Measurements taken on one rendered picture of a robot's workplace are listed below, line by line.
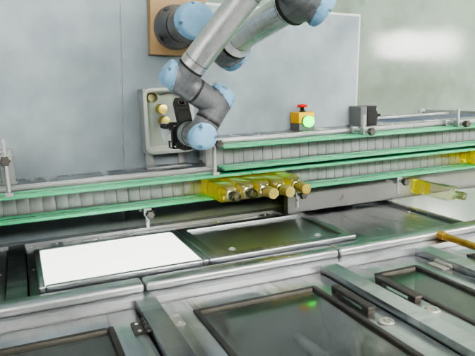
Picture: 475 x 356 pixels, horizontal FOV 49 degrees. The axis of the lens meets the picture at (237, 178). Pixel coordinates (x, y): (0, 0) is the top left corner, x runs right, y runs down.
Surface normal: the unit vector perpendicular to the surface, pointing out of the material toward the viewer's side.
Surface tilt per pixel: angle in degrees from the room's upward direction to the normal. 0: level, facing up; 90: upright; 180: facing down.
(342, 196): 0
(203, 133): 0
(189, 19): 6
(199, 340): 90
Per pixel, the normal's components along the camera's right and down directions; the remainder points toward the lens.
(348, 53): 0.38, 0.15
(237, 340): -0.04, -0.99
